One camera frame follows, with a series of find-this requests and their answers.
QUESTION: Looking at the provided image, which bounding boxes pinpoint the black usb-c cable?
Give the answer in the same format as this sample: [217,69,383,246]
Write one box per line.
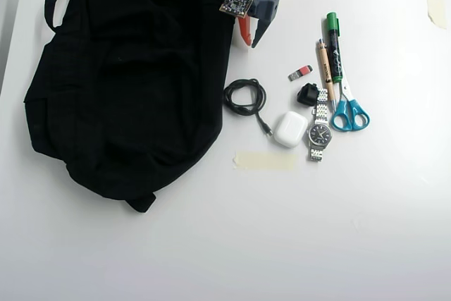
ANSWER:
[223,78,274,137]

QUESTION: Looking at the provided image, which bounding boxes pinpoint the black fabric bag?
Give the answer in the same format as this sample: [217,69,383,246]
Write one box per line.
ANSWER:
[23,0,237,214]

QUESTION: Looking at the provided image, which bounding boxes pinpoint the red black usb stick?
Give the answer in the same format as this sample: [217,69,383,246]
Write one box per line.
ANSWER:
[288,64,313,82]

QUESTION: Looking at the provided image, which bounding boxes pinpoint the wooden ballpoint pen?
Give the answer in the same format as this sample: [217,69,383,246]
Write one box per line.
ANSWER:
[315,38,338,111]

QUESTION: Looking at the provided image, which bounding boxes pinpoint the green black marker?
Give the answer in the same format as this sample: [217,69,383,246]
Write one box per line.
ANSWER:
[326,11,345,84]

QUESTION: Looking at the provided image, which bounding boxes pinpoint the small black charger plug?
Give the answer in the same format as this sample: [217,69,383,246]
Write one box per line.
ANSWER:
[295,82,320,107]

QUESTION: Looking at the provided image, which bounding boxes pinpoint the white earbuds case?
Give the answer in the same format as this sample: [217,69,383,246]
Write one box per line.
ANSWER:
[273,111,308,149]

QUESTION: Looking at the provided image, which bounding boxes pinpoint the silver metal wristwatch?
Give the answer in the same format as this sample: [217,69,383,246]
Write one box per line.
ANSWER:
[306,88,333,162]

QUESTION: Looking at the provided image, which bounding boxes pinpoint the long beige masking tape strip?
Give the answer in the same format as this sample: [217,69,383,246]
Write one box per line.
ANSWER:
[233,151,298,171]

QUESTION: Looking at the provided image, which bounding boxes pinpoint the torn beige masking tape piece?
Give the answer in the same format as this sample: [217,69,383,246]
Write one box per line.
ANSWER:
[426,0,448,30]

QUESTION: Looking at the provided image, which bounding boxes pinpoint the bare camera circuit board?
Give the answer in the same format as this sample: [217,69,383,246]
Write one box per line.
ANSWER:
[218,0,257,19]

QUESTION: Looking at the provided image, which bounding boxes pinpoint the blue handled scissors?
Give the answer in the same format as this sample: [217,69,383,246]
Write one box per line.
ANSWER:
[321,15,371,132]

